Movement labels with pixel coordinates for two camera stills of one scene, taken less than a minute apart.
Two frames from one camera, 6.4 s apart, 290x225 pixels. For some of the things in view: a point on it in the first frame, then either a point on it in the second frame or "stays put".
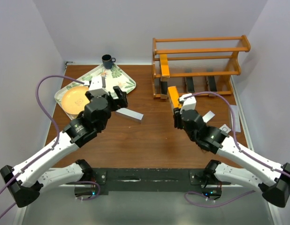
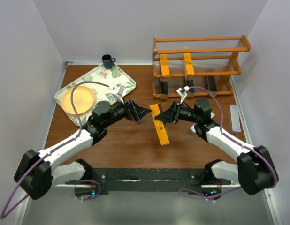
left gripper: (122, 102) → (135, 112)
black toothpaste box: (190, 85) stays put
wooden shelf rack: (201, 66) stays put
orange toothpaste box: (173, 97) → (189, 69)
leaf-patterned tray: (114, 75) stays put
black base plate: (155, 179) stays put
